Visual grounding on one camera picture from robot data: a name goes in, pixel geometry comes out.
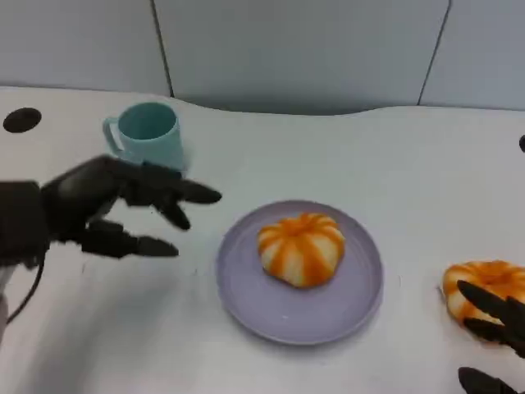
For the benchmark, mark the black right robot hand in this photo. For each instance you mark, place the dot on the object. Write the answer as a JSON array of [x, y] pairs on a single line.
[[498, 305]]

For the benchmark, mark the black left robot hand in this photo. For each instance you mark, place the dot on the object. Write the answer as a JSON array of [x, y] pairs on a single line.
[[82, 193]]

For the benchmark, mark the orange and white toy bread roll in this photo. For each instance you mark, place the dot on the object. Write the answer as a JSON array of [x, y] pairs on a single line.
[[484, 273], [301, 248]]

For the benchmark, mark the pale green mug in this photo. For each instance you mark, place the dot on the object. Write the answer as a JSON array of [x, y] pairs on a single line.
[[152, 139]]

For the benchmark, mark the lilac plate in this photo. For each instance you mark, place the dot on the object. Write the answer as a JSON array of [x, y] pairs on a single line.
[[254, 303]]

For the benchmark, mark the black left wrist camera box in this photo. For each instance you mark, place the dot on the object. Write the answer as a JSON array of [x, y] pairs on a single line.
[[20, 223]]

